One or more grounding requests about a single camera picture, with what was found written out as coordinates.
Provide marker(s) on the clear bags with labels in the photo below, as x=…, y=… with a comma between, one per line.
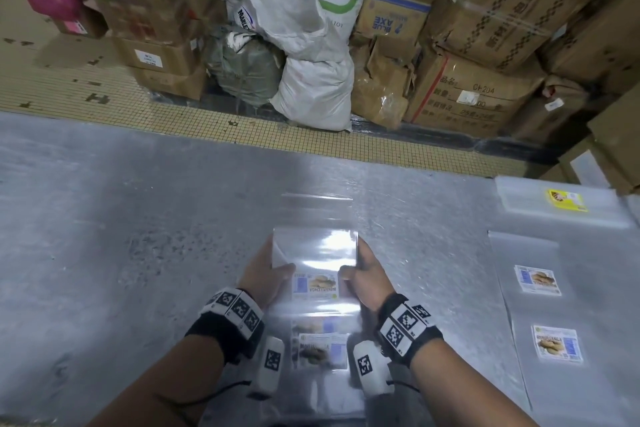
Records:
x=325, y=251

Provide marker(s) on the person's left forearm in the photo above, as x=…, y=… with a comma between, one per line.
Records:
x=160, y=386

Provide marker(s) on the low cardboard box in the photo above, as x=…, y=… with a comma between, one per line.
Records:
x=170, y=85

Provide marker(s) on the cardboard box with white label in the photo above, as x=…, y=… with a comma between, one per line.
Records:
x=165, y=57

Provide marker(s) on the dark cardboard box red marks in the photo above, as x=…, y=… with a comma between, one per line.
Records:
x=145, y=11

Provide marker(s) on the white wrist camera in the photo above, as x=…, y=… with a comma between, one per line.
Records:
x=267, y=366
x=372, y=369

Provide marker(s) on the large brown cardboard box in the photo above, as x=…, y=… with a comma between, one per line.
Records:
x=595, y=51

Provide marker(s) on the crumpled white sack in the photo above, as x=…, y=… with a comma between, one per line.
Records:
x=285, y=16

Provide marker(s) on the plain white sack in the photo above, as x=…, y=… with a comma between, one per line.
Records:
x=315, y=96

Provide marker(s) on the person's left hand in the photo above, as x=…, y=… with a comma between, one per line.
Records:
x=262, y=281

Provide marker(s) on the cardboard boxes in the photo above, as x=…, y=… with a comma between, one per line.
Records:
x=610, y=141

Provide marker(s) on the stack of clear bags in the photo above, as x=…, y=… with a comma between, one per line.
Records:
x=545, y=311

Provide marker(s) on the small labelled brown box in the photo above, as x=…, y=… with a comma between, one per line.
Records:
x=550, y=111

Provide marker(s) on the person's right hand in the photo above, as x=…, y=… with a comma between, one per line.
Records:
x=370, y=284

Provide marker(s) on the small cardboard box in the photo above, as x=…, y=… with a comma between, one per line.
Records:
x=90, y=24

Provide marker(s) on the cardboard box with checker pattern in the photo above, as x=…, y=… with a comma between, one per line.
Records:
x=510, y=6

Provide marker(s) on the cardboard box with blue stripe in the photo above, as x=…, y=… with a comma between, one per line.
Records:
x=392, y=11

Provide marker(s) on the torn brown cardboard box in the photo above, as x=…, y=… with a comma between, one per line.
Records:
x=380, y=86

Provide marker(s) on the grey-green sack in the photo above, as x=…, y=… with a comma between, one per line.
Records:
x=245, y=69

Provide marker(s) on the cardboard box with red print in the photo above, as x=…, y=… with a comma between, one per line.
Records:
x=470, y=101

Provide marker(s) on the person's right forearm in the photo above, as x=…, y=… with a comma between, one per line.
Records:
x=465, y=391

